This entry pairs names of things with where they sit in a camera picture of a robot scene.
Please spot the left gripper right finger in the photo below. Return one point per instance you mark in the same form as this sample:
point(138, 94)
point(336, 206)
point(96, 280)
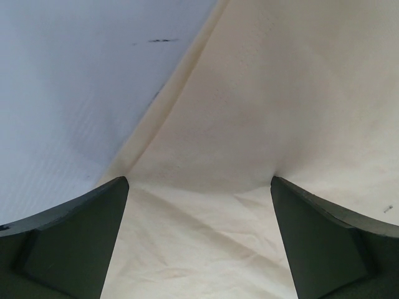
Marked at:
point(334, 252)

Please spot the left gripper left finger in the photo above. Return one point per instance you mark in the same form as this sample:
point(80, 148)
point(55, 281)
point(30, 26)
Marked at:
point(65, 251)

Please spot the cream yellow t shirt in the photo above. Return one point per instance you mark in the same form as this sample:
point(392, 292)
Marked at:
point(305, 90)

